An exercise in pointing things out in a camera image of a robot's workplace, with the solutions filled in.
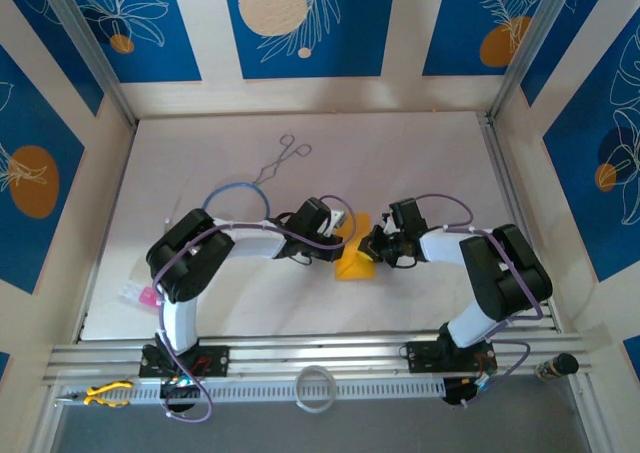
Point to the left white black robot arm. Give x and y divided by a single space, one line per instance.
190 258

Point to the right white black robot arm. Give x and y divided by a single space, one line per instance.
505 273

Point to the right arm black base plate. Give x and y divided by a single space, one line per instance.
420 358

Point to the orange square paper sheet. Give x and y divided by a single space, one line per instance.
355 270

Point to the aluminium side rail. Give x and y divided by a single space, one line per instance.
500 163

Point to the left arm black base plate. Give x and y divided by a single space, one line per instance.
220 360

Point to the white tape roll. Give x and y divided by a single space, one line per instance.
314 408

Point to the aluminium frame post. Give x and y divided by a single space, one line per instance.
95 58
530 48

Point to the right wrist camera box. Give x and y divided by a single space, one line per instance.
386 219

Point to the aluminium mounting rail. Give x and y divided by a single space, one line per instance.
325 353

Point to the pink and clear plastic packet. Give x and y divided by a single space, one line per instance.
149 298

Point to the small LED circuit board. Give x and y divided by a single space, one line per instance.
182 383
482 383

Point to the small dark-capped bottle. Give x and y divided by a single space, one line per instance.
565 364

